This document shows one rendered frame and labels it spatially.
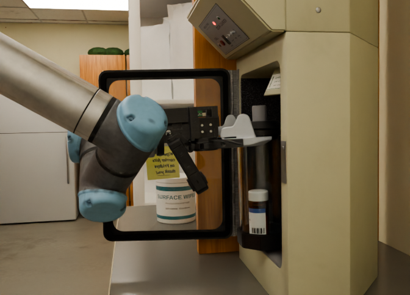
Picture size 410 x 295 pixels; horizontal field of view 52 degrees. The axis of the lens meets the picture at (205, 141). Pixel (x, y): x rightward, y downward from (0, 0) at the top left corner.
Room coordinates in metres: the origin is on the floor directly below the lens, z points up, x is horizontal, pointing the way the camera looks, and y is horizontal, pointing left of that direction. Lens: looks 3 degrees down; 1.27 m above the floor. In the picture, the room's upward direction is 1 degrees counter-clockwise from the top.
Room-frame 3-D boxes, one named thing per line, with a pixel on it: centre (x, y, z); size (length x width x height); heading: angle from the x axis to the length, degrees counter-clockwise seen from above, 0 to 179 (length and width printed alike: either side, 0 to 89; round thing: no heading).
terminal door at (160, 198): (0.98, 0.09, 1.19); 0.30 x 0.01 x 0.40; 91
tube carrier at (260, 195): (0.82, -0.11, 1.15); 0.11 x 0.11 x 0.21
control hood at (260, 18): (0.83, -0.05, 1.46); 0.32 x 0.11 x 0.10; 10
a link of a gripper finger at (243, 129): (0.76, -0.07, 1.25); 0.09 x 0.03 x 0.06; 75
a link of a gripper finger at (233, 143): (0.77, -0.03, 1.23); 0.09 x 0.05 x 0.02; 75
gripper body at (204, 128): (0.79, 0.03, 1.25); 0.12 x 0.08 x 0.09; 100
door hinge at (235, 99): (0.98, -0.07, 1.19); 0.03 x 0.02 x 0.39; 10
